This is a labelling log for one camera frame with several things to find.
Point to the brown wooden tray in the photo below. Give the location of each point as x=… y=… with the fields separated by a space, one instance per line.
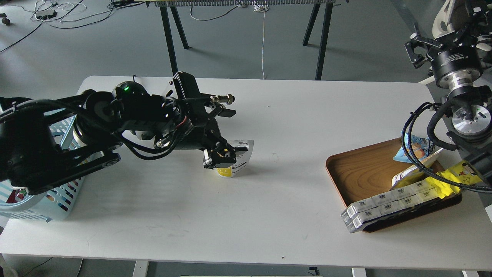
x=362 y=173

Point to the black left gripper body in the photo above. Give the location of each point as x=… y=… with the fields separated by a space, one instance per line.
x=193 y=117

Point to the white boxed snack pack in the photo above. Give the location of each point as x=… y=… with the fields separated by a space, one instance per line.
x=385 y=209

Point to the white red snack in basket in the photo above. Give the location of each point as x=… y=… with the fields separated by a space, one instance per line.
x=16 y=196

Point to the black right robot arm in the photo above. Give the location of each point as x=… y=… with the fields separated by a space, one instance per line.
x=463 y=120

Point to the light blue plastic basket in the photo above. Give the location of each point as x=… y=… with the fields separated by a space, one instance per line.
x=57 y=203

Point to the black barcode scanner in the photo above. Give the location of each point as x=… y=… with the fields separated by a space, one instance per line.
x=129 y=88

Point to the blue snack bag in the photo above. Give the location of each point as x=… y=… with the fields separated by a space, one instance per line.
x=422 y=147

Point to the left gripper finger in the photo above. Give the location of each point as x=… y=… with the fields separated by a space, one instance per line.
x=236 y=147
x=213 y=159

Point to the yellow cartoon snack bag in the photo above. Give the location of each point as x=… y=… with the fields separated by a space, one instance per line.
x=459 y=173

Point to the yellow white snack pouch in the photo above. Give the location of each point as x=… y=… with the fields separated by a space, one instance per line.
x=242 y=159

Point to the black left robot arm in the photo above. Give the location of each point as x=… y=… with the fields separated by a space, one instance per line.
x=47 y=143

